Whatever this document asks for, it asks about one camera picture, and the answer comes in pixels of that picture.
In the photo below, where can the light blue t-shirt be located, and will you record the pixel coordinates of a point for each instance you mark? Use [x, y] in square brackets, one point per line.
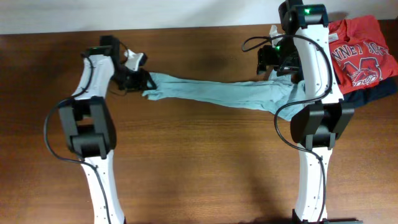
[268, 95]

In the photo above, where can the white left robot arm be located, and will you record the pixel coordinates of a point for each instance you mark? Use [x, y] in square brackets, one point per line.
[87, 124]

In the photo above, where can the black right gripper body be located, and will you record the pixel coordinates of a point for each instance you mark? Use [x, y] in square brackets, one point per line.
[285, 58]

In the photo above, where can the navy blue folded garment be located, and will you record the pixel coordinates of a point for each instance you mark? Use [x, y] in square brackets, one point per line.
[358, 96]

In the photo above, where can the red printed t-shirt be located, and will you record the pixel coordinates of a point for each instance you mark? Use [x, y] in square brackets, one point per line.
[359, 53]

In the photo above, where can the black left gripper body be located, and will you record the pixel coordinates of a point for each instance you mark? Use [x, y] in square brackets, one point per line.
[131, 79]

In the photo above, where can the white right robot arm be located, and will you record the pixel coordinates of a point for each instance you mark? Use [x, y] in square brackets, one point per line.
[303, 48]

